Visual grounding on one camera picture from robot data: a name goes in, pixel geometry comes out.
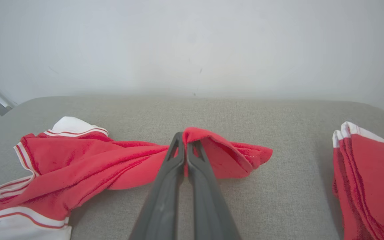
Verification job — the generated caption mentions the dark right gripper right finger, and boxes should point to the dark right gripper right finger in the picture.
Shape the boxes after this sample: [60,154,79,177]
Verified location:
[187,140,242,240]

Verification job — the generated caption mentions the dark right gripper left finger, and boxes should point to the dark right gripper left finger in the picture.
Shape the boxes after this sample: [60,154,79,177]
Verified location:
[129,132,186,240]

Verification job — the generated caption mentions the red shirt white sleeves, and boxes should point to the red shirt white sleeves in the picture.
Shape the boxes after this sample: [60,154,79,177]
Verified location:
[0,116,274,240]

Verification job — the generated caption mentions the red shorts white hem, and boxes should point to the red shorts white hem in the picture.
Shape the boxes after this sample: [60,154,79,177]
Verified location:
[332,121,384,240]

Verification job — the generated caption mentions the grey fabric sofa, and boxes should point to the grey fabric sofa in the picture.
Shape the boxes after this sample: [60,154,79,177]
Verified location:
[0,96,384,240]

